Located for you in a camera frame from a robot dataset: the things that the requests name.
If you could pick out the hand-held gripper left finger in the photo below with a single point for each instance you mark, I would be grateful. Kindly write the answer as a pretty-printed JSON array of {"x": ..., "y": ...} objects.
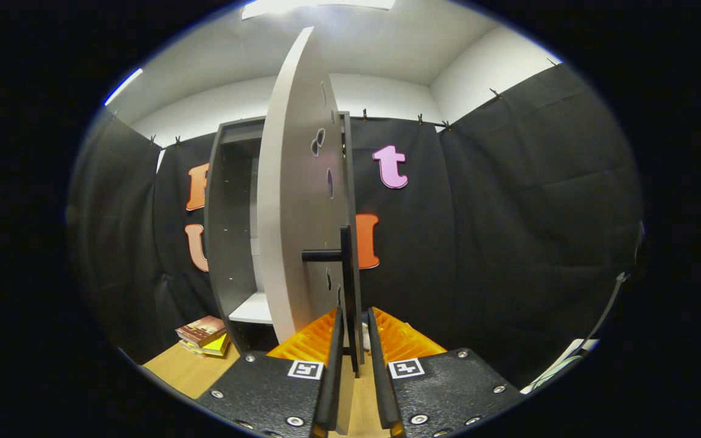
[{"x": 332, "y": 377}]

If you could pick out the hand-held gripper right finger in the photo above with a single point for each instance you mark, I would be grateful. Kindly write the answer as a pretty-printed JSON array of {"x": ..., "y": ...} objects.
[{"x": 381, "y": 377}]

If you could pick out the beige shoe cabinet door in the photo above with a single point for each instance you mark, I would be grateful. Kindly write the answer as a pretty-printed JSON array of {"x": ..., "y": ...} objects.
[{"x": 289, "y": 213}]

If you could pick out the grey shoe cabinet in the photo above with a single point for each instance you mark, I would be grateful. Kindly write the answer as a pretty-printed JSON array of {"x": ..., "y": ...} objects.
[{"x": 223, "y": 213}]

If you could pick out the brown book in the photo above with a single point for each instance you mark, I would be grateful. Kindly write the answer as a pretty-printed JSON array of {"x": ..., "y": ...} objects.
[{"x": 201, "y": 328}]

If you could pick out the white object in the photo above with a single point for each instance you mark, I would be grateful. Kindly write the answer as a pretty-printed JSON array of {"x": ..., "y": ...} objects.
[{"x": 560, "y": 365}]

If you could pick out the black backdrop cloth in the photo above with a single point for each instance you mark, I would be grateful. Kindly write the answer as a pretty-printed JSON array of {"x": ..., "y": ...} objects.
[{"x": 509, "y": 213}]

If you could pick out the ceiling tube light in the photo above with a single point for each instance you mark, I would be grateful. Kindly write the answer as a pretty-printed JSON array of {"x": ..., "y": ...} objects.
[{"x": 123, "y": 86}]

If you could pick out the ceiling light panel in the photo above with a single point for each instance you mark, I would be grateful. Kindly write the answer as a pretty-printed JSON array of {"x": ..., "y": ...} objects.
[{"x": 314, "y": 6}]

